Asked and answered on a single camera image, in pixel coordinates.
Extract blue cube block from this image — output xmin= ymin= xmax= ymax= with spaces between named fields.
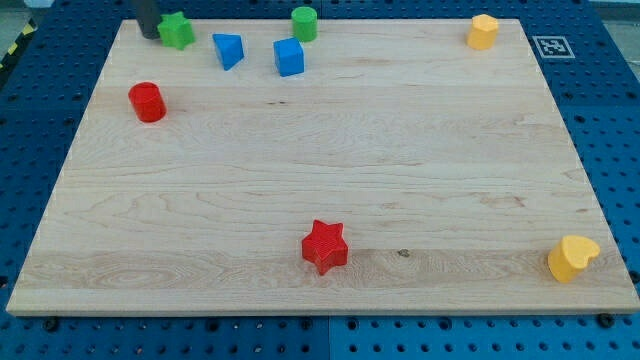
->
xmin=273 ymin=37 xmax=305 ymax=77

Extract red star block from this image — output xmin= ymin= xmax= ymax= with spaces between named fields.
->
xmin=301 ymin=220 xmax=349 ymax=275

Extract wooden board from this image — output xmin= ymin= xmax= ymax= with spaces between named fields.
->
xmin=7 ymin=19 xmax=639 ymax=317

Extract green cylinder block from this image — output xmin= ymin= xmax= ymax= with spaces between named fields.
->
xmin=291 ymin=6 xmax=318 ymax=42

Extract blue triangular prism block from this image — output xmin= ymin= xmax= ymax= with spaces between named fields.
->
xmin=212 ymin=33 xmax=244 ymax=71

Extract red cylinder block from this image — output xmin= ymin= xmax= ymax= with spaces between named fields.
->
xmin=128 ymin=82 xmax=167 ymax=123

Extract green star block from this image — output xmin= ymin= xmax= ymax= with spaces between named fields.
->
xmin=157 ymin=11 xmax=195 ymax=50

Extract yellow hexagon block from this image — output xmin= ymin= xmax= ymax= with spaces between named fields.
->
xmin=466 ymin=14 xmax=499 ymax=50

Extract yellow heart block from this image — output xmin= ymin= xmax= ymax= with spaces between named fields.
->
xmin=547 ymin=235 xmax=601 ymax=283

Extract white fiducial marker tag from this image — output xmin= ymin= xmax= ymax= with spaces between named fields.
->
xmin=532 ymin=35 xmax=575 ymax=59

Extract black yellow hazard tape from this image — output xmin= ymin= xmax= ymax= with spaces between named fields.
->
xmin=1 ymin=19 xmax=37 ymax=71

